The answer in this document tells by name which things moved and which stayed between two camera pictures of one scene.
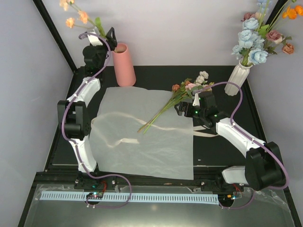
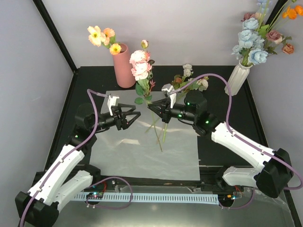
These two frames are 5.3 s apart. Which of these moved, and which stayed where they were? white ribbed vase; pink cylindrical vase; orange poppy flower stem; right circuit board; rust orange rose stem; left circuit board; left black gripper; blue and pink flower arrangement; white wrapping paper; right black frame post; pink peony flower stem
Moved: rust orange rose stem; pink peony flower stem; left black gripper; orange poppy flower stem
Stayed: white wrapping paper; right circuit board; white ribbed vase; pink cylindrical vase; right black frame post; blue and pink flower arrangement; left circuit board
